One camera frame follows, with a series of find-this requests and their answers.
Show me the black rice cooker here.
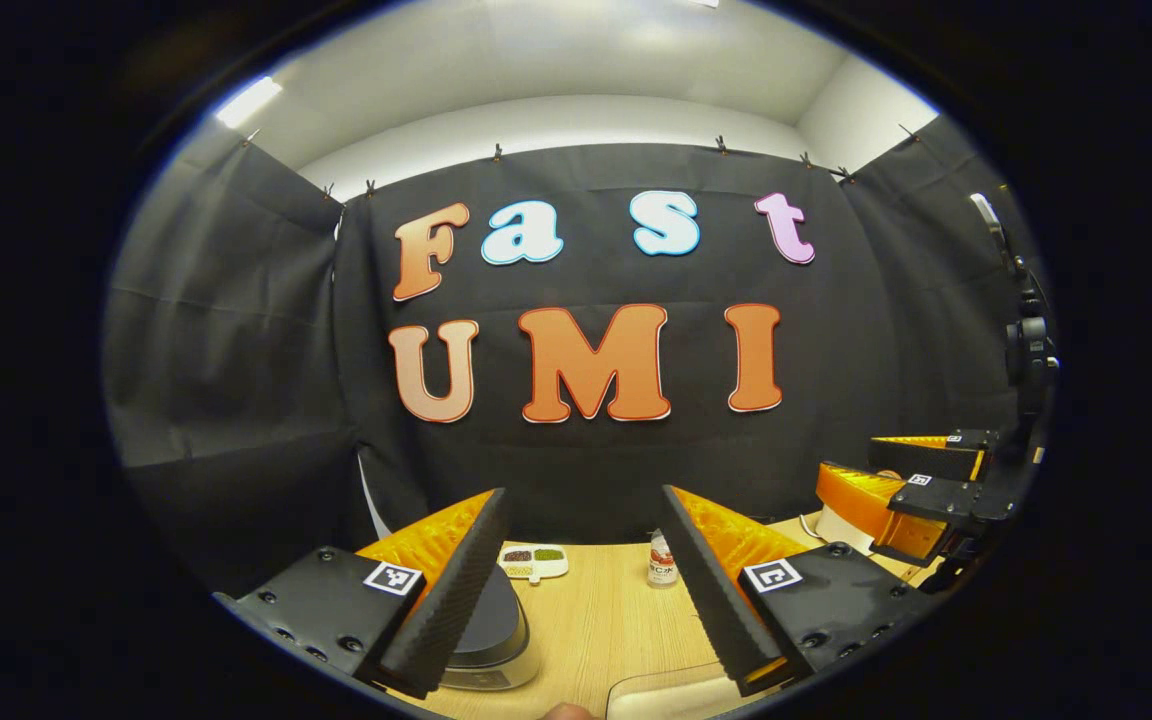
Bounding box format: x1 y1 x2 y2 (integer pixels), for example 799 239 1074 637
436 565 542 691

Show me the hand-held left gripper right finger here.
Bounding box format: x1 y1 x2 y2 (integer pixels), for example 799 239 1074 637
661 485 937 699

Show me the small white divided dish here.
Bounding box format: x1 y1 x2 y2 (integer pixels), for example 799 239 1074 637
498 543 570 584

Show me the small clear plastic bottle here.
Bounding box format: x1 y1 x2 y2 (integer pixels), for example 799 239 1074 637
647 530 679 588

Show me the white toaster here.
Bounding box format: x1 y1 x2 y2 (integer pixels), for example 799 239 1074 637
814 505 879 557

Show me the black backdrop cloth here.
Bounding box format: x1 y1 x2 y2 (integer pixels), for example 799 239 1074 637
101 115 1062 601

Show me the ceiling light panel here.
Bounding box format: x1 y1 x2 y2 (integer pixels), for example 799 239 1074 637
214 76 284 129

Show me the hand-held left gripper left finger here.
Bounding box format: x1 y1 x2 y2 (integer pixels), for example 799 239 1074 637
214 488 514 699

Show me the clear plastic rice container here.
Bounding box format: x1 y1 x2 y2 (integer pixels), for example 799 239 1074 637
604 660 737 720

